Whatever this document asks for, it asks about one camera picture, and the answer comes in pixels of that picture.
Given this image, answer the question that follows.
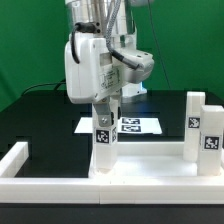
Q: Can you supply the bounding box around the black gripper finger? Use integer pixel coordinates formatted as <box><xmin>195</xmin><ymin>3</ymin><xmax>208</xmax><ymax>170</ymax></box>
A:
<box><xmin>94</xmin><ymin>102</ymin><xmax>113</xmax><ymax>127</ymax></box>

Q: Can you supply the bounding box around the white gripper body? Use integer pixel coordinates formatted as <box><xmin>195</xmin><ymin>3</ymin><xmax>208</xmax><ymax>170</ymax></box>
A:
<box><xmin>65</xmin><ymin>34</ymin><xmax>122</xmax><ymax>104</ymax></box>

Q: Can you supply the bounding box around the white square desk top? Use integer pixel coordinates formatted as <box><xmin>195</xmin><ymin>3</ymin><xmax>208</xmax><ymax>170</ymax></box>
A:
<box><xmin>88</xmin><ymin>140</ymin><xmax>224</xmax><ymax>178</ymax></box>

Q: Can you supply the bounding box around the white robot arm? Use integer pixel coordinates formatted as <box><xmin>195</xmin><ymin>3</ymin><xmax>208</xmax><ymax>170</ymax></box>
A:
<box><xmin>64</xmin><ymin>0</ymin><xmax>154</xmax><ymax>127</ymax></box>

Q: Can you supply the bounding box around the fiducial marker sheet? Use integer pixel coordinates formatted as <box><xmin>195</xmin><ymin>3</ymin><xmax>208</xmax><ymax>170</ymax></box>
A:
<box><xmin>75</xmin><ymin>117</ymin><xmax>162</xmax><ymax>134</ymax></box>

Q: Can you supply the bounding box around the white U-shaped obstacle fence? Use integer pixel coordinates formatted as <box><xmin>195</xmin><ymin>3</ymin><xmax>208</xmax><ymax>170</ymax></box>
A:
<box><xmin>0</xmin><ymin>142</ymin><xmax>224</xmax><ymax>204</ymax></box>

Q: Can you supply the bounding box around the black cable on table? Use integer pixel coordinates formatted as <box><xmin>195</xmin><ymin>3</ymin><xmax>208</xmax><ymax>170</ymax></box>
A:
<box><xmin>21</xmin><ymin>79</ymin><xmax>68</xmax><ymax>98</ymax></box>

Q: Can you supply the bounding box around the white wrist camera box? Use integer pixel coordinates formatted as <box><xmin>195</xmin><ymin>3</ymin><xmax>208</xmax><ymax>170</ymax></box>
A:
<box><xmin>121</xmin><ymin>48</ymin><xmax>154</xmax><ymax>84</ymax></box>

